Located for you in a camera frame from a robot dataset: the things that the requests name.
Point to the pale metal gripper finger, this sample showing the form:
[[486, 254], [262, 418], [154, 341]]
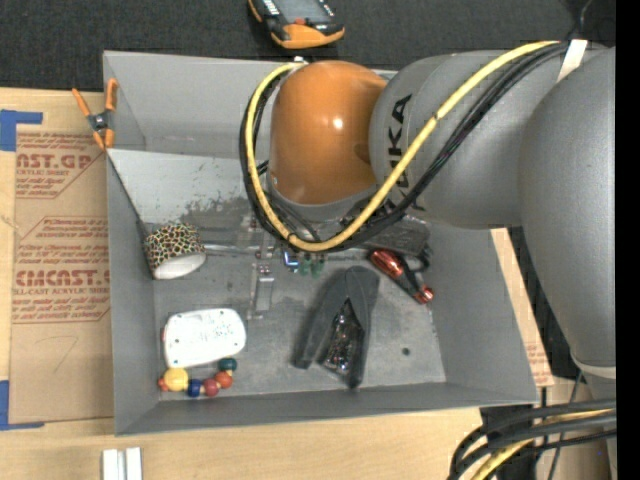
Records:
[[265, 288], [264, 254]]

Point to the white oval plastic box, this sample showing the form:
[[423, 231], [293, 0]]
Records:
[[200, 338]]

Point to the leopard print cup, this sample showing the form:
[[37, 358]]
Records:
[[172, 248]]

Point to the red and black spring clamp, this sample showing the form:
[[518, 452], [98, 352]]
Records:
[[387, 263]]

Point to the dark grey textured flat block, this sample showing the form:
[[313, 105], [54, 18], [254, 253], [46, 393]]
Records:
[[400, 238]]

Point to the grey metal bin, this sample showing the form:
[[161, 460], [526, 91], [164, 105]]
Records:
[[200, 108]]

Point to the brown cardboard board red print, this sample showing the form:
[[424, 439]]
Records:
[[60, 368]]

